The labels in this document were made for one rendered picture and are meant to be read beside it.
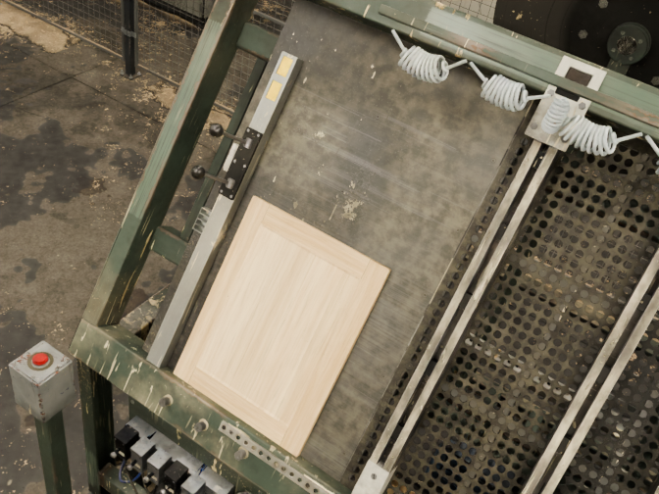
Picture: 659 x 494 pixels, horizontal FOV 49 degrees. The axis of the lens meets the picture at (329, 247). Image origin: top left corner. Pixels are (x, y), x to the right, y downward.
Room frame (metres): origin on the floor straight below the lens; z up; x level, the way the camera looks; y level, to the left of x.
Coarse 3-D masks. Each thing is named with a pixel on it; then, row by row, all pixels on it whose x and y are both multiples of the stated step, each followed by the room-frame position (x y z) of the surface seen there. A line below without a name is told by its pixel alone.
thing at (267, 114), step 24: (288, 72) 1.76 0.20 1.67; (264, 96) 1.73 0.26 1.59; (264, 120) 1.70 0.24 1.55; (264, 144) 1.68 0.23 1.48; (240, 192) 1.60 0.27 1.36; (216, 216) 1.56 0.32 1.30; (216, 240) 1.52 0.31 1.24; (192, 264) 1.49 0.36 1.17; (192, 288) 1.44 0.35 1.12; (168, 312) 1.41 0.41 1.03; (168, 336) 1.37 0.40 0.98; (168, 360) 1.35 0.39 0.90
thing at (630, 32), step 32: (512, 0) 2.14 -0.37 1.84; (544, 0) 2.10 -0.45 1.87; (576, 0) 2.07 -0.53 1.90; (608, 0) 2.03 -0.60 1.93; (640, 0) 1.99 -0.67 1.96; (544, 32) 2.09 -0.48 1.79; (576, 32) 2.05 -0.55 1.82; (608, 32) 2.01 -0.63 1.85; (640, 32) 1.94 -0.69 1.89; (640, 64) 1.96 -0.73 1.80
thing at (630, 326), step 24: (648, 264) 1.30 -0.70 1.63; (648, 288) 1.27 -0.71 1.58; (624, 312) 1.22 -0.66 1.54; (648, 312) 1.22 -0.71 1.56; (624, 336) 1.21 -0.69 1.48; (600, 360) 1.16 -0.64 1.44; (624, 360) 1.16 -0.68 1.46; (600, 384) 1.15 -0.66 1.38; (576, 408) 1.10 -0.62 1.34; (600, 408) 1.10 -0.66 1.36; (576, 432) 1.07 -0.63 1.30; (552, 456) 1.04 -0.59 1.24; (528, 480) 1.01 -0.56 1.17; (552, 480) 1.00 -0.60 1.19
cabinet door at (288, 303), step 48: (240, 240) 1.52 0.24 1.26; (288, 240) 1.50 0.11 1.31; (336, 240) 1.48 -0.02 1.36; (240, 288) 1.44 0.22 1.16; (288, 288) 1.42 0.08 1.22; (336, 288) 1.40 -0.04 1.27; (192, 336) 1.37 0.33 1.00; (240, 336) 1.36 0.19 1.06; (288, 336) 1.34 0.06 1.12; (336, 336) 1.32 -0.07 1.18; (192, 384) 1.29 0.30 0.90; (240, 384) 1.27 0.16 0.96; (288, 384) 1.26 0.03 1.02; (288, 432) 1.17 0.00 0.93
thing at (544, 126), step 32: (576, 64) 1.55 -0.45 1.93; (576, 96) 1.39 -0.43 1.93; (544, 128) 1.40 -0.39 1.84; (544, 160) 1.46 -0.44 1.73; (512, 192) 1.43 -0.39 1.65; (512, 224) 1.38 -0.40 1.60; (480, 256) 1.35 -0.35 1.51; (480, 288) 1.30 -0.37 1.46; (448, 320) 1.27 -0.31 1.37; (448, 352) 1.22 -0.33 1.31; (416, 384) 1.18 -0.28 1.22; (416, 416) 1.13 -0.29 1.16; (384, 448) 1.09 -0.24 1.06; (384, 480) 1.04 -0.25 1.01
